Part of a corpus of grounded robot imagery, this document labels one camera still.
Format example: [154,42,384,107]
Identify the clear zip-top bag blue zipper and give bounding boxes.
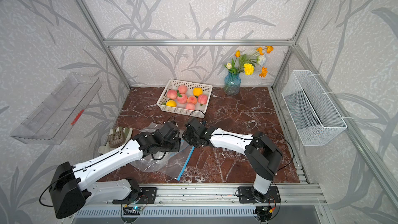
[131,140,194,181]

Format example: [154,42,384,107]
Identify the white plastic fruit basket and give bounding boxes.
[157,79,212,118]

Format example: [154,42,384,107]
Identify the pink peach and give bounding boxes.
[185,103,195,111]
[177,93,188,104]
[166,90,178,100]
[187,95,198,104]
[198,94,208,106]
[178,85,188,94]

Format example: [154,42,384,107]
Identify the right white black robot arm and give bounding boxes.
[182,118,283,203]

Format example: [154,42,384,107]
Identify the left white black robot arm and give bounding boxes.
[48,121,181,219]

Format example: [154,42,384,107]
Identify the pink peach bottom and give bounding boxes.
[185,103,195,111]

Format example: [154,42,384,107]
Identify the yellow peach left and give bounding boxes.
[165,100,177,107]

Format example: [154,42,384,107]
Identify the yellow peach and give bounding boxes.
[193,88,203,96]
[165,100,177,107]

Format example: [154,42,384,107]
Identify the yellow peach right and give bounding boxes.
[193,88,203,96]

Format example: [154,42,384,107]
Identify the pink peach top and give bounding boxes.
[178,85,188,94]

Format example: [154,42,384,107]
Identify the small brown woven basket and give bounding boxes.
[107,127,133,149]

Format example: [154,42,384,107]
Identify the blue glass vase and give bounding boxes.
[223,72,241,96]

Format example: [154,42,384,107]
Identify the orange yellow artificial flowers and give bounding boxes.
[224,46,274,78]

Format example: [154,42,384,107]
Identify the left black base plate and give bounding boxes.
[112,187,157,205]

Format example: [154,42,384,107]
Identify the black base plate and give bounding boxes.
[237,186,281,204]
[112,187,157,205]

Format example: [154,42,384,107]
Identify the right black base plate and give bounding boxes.
[237,186,281,204]

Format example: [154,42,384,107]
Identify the clear plastic wall shelf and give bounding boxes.
[10,73,102,145]

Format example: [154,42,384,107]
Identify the white wire mesh basket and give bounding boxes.
[282,70,347,147]

